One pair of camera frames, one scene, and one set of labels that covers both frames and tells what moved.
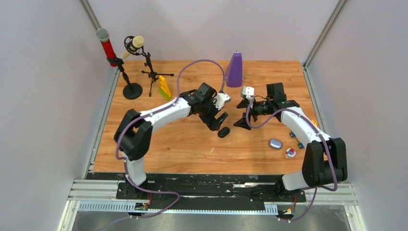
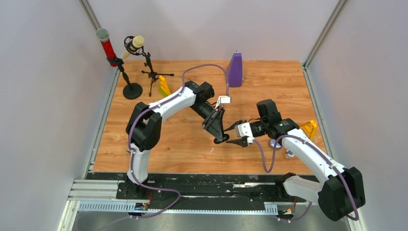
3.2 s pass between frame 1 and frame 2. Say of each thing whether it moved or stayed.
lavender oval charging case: stayed
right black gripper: moved
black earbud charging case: moved
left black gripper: stayed
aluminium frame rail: stayed
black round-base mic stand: stayed
